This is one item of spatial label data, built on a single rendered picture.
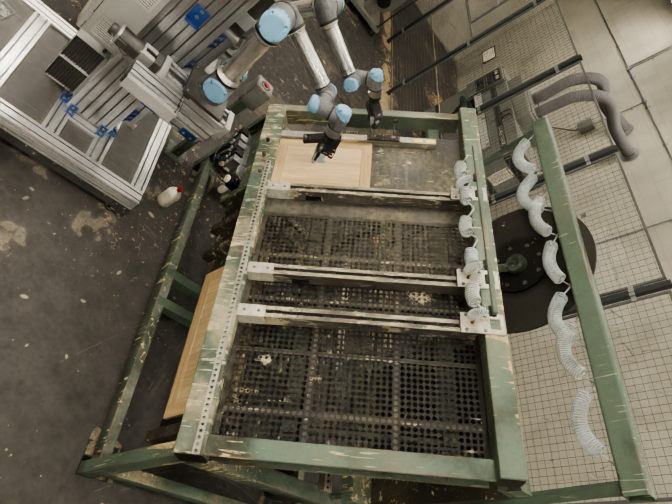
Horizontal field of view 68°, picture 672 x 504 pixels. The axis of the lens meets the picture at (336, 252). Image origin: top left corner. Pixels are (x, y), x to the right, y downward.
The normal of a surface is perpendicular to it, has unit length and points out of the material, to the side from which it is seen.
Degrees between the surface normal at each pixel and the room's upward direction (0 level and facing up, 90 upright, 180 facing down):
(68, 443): 0
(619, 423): 90
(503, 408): 51
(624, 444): 90
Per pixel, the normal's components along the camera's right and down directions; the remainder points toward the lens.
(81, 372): 0.77, -0.33
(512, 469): 0.00, -0.62
